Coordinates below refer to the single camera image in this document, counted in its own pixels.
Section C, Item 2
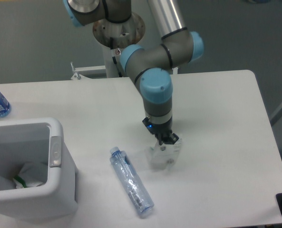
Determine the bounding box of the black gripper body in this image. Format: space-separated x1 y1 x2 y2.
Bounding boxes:
142 116 173 137

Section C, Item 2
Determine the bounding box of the clear plastic bag wrapper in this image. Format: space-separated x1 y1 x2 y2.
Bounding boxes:
144 135 183 170

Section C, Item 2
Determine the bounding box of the clear plastic bottle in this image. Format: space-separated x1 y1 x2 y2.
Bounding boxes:
109 147 154 218

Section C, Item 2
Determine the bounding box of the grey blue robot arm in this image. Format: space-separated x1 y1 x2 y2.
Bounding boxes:
63 0 204 145

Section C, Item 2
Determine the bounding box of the white green carton trash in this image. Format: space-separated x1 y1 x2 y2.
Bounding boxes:
13 162 48 189

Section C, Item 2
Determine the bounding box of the white trash can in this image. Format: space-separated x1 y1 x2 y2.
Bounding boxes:
0 118 78 219

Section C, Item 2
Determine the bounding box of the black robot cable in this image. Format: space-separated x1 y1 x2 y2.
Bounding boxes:
109 37 123 78

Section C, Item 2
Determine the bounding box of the white metal base frame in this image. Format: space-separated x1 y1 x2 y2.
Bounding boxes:
70 61 179 80

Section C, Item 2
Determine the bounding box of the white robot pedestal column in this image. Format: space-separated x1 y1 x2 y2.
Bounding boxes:
93 12 146 76

